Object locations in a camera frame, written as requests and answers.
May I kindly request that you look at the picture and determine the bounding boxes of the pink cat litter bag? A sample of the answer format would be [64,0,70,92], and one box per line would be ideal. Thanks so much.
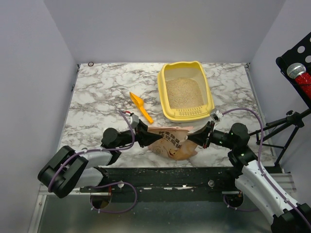
[148,127,197,161]

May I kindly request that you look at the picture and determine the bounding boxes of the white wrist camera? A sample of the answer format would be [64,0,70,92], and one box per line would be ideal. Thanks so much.
[124,111,139,129]
[210,109,224,123]

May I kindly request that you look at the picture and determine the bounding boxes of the red silver microphone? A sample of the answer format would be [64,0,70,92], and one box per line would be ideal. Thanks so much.
[286,63,311,99]

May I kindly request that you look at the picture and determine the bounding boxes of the orange plastic scoop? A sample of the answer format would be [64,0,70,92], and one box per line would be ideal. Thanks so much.
[129,92,154,124]

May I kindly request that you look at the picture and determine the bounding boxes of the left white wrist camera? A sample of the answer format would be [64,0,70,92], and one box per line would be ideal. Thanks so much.
[124,111,139,129]

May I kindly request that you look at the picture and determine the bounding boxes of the black music stand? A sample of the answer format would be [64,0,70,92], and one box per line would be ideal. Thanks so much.
[250,33,311,171]

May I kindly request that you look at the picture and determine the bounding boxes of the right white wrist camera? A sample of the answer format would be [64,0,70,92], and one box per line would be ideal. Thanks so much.
[210,109,224,123]

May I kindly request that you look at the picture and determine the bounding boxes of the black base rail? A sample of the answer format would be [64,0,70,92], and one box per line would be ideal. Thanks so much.
[80,164,253,202]

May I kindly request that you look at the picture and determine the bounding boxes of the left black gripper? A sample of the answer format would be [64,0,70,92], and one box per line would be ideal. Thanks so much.
[115,119,163,148]

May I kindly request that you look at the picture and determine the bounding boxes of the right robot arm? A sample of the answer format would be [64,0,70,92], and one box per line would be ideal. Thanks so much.
[188,121,311,233]

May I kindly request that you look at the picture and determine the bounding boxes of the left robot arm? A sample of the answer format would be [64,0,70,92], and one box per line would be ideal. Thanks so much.
[37,121,162,198]

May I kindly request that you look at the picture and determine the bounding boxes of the yellow litter box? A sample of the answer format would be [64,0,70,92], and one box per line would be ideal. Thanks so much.
[157,61,215,123]

